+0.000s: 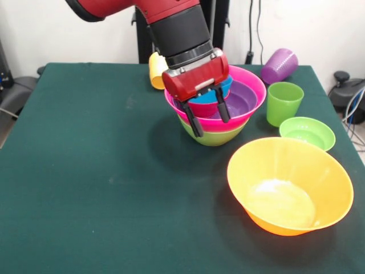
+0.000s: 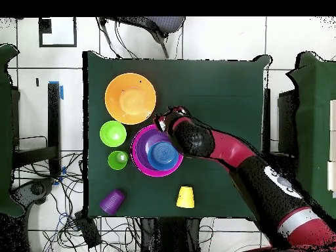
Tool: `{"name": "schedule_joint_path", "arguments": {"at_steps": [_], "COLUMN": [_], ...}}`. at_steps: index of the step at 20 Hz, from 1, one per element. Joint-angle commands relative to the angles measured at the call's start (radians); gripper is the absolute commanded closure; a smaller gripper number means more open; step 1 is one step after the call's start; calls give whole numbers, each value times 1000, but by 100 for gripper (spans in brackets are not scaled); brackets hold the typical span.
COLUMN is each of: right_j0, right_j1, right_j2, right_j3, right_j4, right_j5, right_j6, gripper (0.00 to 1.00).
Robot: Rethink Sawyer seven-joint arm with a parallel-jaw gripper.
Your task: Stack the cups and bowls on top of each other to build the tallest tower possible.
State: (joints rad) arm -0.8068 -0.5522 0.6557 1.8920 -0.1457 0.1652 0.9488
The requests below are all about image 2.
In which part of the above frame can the black caster leg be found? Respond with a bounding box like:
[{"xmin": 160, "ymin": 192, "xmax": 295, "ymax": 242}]
[{"xmin": 10, "ymin": 177, "xmax": 55, "ymax": 206}]

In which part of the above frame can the green cup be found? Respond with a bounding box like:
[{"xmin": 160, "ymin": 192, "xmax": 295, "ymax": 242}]
[{"xmin": 108, "ymin": 150, "xmax": 130, "ymax": 171}]

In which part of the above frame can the large pink bowl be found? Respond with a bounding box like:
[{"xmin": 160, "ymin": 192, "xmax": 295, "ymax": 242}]
[{"xmin": 130, "ymin": 123, "xmax": 184, "ymax": 178}]

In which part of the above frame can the green-clothed side table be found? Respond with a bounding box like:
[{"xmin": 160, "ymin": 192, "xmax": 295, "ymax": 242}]
[
  {"xmin": 0, "ymin": 43, "xmax": 25, "ymax": 218},
  {"xmin": 285, "ymin": 51, "xmax": 336, "ymax": 220}
]

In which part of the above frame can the small green bowl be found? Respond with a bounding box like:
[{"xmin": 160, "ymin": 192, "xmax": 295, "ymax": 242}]
[{"xmin": 99, "ymin": 119, "xmax": 128, "ymax": 148}]

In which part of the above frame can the purple bowl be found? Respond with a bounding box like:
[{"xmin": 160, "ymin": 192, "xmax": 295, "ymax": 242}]
[{"xmin": 135, "ymin": 127, "xmax": 180, "ymax": 171}]

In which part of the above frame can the dark green tablecloth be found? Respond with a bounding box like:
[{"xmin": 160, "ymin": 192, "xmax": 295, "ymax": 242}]
[{"xmin": 81, "ymin": 50, "xmax": 272, "ymax": 219}]

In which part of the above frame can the grey office chair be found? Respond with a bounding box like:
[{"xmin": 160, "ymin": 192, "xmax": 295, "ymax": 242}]
[{"xmin": 97, "ymin": 16, "xmax": 186, "ymax": 59}]

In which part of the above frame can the purple cup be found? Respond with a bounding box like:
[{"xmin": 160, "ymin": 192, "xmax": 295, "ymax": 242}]
[{"xmin": 98, "ymin": 188, "xmax": 126, "ymax": 216}]

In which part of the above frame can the black power strip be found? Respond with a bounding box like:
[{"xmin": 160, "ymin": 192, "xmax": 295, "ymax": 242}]
[{"xmin": 73, "ymin": 210, "xmax": 102, "ymax": 249}]

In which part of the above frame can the blue tape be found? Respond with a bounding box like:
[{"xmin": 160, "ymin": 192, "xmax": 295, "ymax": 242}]
[{"xmin": 49, "ymin": 81, "xmax": 64, "ymax": 101}]

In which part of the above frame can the yellow cup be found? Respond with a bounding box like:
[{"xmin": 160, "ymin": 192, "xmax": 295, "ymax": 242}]
[{"xmin": 176, "ymin": 186, "xmax": 196, "ymax": 209}]

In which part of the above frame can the black square frame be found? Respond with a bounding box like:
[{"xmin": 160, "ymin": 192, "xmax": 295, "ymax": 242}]
[{"xmin": 38, "ymin": 17, "xmax": 78, "ymax": 49}]

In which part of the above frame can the black metal stand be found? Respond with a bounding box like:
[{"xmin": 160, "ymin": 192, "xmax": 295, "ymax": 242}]
[{"xmin": 11, "ymin": 82, "xmax": 62, "ymax": 177}]

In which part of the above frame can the large orange bowl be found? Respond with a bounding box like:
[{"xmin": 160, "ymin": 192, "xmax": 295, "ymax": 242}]
[{"xmin": 104, "ymin": 72, "xmax": 158, "ymax": 126}]

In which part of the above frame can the small blue bowl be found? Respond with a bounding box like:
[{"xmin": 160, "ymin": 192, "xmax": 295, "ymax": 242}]
[{"xmin": 147, "ymin": 141, "xmax": 180, "ymax": 172}]

